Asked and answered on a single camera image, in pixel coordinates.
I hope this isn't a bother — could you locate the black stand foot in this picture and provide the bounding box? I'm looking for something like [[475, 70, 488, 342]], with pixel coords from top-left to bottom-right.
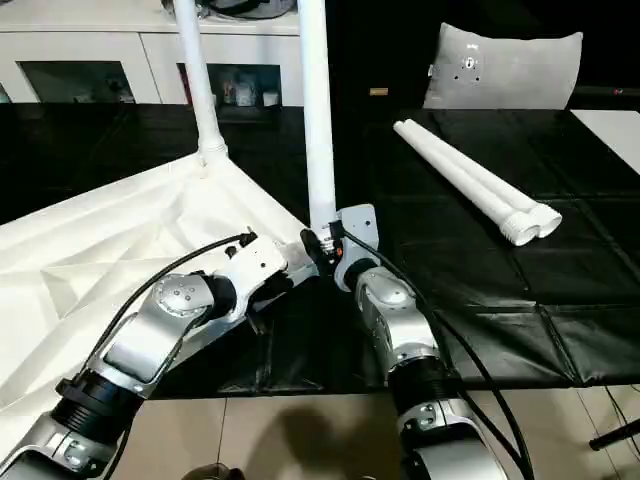
[[588, 418, 640, 453]]

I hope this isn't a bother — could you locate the white cabinet with glass doors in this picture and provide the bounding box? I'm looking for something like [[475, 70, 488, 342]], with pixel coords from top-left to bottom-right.
[[0, 0, 307, 107]]

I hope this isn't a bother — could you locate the dark grey helmet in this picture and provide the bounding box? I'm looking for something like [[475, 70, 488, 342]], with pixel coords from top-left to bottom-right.
[[200, 0, 299, 19]]

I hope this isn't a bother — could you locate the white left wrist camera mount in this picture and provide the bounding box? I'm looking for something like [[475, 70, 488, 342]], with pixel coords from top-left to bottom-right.
[[220, 231, 293, 313]]

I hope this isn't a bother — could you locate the thin black floor cable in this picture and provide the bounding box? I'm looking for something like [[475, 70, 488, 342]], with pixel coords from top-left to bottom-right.
[[604, 385, 640, 433]]

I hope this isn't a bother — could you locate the white plastic table leg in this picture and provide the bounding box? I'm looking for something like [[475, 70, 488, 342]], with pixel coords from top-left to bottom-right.
[[296, 0, 342, 237], [392, 121, 541, 248], [171, 0, 230, 167], [403, 118, 564, 239]]

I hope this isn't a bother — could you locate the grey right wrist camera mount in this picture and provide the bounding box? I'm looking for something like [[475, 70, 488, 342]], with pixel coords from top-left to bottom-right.
[[328, 203, 381, 293]]

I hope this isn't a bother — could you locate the white plastic table top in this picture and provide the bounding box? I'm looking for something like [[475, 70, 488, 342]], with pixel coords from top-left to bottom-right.
[[0, 150, 327, 433]]

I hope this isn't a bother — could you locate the black work mat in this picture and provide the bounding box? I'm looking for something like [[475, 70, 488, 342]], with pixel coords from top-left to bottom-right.
[[0, 100, 640, 401]]

